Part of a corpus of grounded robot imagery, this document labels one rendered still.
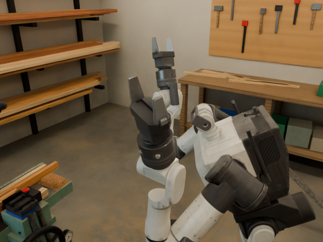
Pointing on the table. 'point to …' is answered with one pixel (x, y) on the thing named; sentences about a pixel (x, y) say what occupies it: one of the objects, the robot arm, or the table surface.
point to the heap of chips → (53, 181)
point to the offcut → (43, 192)
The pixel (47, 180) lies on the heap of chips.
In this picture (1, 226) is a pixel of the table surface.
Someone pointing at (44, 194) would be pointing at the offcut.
